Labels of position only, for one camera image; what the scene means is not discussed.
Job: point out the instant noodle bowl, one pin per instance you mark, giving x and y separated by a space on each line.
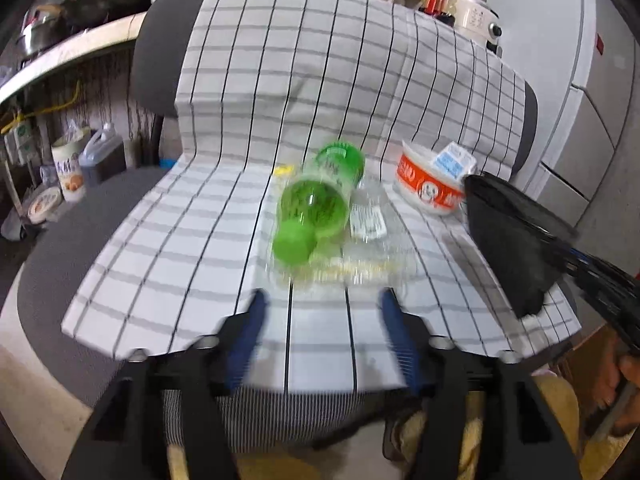
425 185

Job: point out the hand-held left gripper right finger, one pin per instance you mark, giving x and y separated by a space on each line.
396 327

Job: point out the white air fryer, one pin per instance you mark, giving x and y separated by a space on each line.
475 17

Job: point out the grey plastic canister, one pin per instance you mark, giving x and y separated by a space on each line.
102 155

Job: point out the green plastic bottle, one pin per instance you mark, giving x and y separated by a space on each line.
315 200

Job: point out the grey office chair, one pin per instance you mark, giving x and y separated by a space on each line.
155 35

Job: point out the white checkered cloth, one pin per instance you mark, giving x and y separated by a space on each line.
250 85

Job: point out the round white bowl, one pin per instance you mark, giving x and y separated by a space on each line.
45 205

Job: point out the kitchen counter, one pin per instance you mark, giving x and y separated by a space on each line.
75 50

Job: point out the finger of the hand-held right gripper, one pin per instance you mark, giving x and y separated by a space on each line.
612 310
600 272

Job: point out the white refrigerator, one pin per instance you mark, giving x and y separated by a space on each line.
575 125

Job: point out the blue white milk carton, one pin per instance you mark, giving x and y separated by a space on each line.
452 160

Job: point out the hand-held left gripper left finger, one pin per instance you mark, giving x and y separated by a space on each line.
247 322

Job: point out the white printed bucket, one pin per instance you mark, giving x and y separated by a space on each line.
70 170

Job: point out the crushed clear plastic bottle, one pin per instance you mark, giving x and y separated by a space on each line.
367 215

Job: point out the black wok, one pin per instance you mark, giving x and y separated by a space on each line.
105 5

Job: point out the steel pot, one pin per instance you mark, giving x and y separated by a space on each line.
37 32

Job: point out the person's right hand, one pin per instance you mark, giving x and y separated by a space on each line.
606 375

